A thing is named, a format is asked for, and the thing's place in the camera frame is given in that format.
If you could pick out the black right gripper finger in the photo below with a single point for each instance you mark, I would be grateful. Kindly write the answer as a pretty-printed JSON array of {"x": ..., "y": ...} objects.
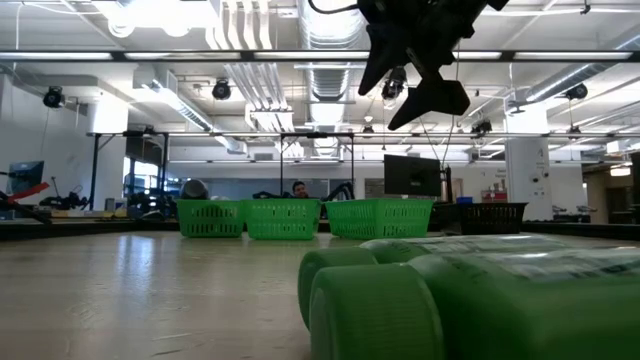
[
  {"x": 440, "y": 97},
  {"x": 380, "y": 60}
]

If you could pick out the glowing wall lamp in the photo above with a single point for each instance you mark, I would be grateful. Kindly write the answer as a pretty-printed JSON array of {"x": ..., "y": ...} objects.
[{"x": 620, "y": 171}]

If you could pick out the black monitor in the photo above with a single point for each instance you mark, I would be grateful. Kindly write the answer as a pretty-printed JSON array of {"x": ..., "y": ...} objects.
[{"x": 412, "y": 175}]

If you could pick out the black metal table frame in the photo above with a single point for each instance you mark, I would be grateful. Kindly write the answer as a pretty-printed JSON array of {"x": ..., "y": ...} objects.
[{"x": 75, "y": 230}]

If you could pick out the black overhead light beam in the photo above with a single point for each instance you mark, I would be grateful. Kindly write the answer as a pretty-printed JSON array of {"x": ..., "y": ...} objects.
[{"x": 380, "y": 55}]

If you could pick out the small green bottle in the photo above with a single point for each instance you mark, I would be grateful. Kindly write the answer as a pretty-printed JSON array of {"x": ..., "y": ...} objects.
[
  {"x": 500, "y": 310},
  {"x": 330, "y": 270}
]

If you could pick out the blue storage bin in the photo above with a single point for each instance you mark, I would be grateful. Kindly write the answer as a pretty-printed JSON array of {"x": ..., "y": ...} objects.
[{"x": 464, "y": 200}]

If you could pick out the ribbed silver ceiling duct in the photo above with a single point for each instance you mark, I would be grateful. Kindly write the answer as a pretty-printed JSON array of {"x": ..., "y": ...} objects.
[{"x": 330, "y": 30}]

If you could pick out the black plastic basket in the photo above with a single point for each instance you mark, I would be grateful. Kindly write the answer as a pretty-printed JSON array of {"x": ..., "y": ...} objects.
[{"x": 490, "y": 220}]

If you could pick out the person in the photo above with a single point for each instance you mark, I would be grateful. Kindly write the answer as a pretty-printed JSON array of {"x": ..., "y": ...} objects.
[{"x": 300, "y": 190}]

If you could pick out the white round column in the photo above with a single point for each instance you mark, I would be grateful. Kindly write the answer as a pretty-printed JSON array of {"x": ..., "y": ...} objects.
[{"x": 527, "y": 175}]

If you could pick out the red storage shelf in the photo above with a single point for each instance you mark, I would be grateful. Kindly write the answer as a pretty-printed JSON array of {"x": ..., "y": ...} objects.
[{"x": 495, "y": 195}]

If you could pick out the black background rig frame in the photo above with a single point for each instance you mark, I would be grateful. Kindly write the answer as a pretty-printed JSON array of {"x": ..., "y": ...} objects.
[
  {"x": 95, "y": 160},
  {"x": 281, "y": 155}
]

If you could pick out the blue screen monitor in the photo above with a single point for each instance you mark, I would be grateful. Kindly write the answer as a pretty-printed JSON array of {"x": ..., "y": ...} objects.
[{"x": 27, "y": 175}]

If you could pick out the red angled object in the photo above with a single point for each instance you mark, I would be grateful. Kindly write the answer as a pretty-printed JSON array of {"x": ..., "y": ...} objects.
[{"x": 30, "y": 191}]

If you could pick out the green plastic basket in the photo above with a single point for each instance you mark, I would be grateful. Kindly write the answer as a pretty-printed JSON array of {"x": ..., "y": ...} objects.
[
  {"x": 282, "y": 220},
  {"x": 380, "y": 220},
  {"x": 210, "y": 220}
]

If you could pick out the background black robot arm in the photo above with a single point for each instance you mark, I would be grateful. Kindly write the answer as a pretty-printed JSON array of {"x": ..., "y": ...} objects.
[
  {"x": 340, "y": 191},
  {"x": 270, "y": 195}
]

